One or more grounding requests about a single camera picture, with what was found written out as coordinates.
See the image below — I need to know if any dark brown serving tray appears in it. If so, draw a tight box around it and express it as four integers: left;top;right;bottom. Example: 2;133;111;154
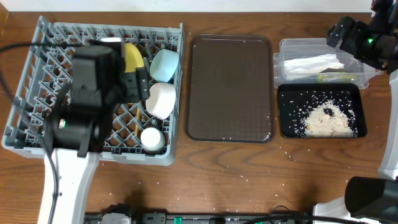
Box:
185;34;275;144

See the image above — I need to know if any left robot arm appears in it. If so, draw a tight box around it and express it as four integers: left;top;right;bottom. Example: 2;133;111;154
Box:
38;37;150;223

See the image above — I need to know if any white round bowl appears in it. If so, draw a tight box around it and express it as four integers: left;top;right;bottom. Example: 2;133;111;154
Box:
146;83;176;120

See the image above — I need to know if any black cable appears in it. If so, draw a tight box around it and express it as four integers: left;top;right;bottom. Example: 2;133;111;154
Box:
0;42;81;224
242;205;368;224

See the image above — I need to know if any black rectangular tray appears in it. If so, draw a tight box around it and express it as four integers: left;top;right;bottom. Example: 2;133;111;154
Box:
277;83;368;138

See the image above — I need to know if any right black cable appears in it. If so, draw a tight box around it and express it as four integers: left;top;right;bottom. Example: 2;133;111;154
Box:
242;205;368;224

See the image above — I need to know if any green snack wrapper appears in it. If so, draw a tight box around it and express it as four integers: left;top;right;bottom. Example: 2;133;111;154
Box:
317;72;355;83

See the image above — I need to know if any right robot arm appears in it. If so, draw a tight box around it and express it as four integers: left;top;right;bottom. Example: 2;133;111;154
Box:
312;1;397;223

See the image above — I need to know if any left black cable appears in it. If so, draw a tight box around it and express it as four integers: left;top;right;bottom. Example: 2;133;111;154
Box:
0;42;81;224

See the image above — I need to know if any clear plastic bin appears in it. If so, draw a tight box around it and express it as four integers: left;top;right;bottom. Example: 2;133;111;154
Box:
273;38;382;89

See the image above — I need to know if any white paper napkin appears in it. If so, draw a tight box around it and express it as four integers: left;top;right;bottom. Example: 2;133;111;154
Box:
284;54;345;74

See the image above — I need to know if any yellow round plate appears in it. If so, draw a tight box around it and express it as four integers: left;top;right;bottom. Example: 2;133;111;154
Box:
124;43;145;73

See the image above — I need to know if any grey plastic dish rack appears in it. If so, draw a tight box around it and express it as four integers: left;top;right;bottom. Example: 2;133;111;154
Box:
1;17;186;166

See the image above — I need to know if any wooden chopstick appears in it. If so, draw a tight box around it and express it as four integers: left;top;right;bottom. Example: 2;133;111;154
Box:
134;107;141;138

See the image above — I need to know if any pile of rice waste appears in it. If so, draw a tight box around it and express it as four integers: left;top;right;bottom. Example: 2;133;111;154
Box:
281;90;358;138

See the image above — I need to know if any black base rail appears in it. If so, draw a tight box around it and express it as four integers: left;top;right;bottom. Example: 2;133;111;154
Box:
83;203;302;224

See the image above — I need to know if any light blue bowl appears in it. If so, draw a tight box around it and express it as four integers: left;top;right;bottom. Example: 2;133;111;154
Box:
150;49;179;83

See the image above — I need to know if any white plastic cup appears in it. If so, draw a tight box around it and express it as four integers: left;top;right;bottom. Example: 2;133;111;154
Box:
141;127;165;153

